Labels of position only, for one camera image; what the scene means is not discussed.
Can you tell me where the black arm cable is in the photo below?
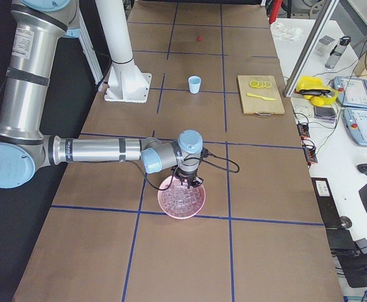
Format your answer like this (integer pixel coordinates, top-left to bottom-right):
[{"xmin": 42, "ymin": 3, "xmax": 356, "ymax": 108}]
[{"xmin": 129, "ymin": 147, "xmax": 240, "ymax": 191}]

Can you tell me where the yellow plastic knife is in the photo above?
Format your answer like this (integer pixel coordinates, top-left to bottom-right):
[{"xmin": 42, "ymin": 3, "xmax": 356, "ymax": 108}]
[{"xmin": 246, "ymin": 92, "xmax": 276, "ymax": 101}]

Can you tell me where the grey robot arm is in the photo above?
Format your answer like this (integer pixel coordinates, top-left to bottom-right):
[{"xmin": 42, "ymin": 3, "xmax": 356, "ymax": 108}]
[{"xmin": 0, "ymin": 1, "xmax": 205, "ymax": 189}]

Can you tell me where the teach pendant tablet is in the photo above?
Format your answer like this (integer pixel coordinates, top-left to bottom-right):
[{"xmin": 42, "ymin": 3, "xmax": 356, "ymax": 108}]
[
  {"xmin": 343, "ymin": 108, "xmax": 367, "ymax": 147},
  {"xmin": 333, "ymin": 76, "xmax": 367, "ymax": 109}
]

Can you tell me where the pink bowl of ice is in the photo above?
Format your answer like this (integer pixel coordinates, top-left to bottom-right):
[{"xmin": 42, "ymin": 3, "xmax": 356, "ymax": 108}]
[{"xmin": 157, "ymin": 176, "xmax": 206, "ymax": 220}]

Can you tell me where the light blue plastic cup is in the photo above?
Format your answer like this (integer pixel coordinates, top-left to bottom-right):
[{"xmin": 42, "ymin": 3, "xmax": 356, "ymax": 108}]
[{"xmin": 188, "ymin": 75, "xmax": 202, "ymax": 94}]

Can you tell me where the lower teach pendant tablet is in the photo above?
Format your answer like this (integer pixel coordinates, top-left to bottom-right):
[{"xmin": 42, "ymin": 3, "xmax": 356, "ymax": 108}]
[{"xmin": 343, "ymin": 108, "xmax": 367, "ymax": 147}]

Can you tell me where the bamboo cutting board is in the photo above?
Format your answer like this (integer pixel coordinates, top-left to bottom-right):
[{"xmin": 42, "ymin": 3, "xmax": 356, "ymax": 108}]
[{"xmin": 237, "ymin": 75, "xmax": 285, "ymax": 116}]

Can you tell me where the aluminium frame post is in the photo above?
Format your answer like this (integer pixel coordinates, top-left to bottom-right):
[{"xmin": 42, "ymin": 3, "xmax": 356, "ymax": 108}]
[{"xmin": 283, "ymin": 0, "xmax": 339, "ymax": 98}]

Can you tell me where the clear water bottle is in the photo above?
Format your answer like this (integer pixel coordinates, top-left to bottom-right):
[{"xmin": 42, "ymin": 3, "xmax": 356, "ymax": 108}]
[{"xmin": 325, "ymin": 35, "xmax": 351, "ymax": 69}]

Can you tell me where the upper teach pendant tablet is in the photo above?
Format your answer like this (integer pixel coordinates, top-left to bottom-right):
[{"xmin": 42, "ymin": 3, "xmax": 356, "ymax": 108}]
[{"xmin": 333, "ymin": 76, "xmax": 367, "ymax": 109}]

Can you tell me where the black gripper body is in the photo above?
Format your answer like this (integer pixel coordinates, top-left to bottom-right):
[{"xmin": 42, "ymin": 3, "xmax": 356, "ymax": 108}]
[{"xmin": 171, "ymin": 166, "xmax": 203, "ymax": 186}]

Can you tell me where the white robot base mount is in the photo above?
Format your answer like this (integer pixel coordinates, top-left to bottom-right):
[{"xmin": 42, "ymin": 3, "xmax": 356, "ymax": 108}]
[{"xmin": 96, "ymin": 0, "xmax": 152, "ymax": 103}]

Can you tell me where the yellow cloth bag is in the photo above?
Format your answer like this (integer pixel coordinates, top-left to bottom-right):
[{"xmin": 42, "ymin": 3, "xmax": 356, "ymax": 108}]
[{"xmin": 295, "ymin": 75, "xmax": 338, "ymax": 107}]

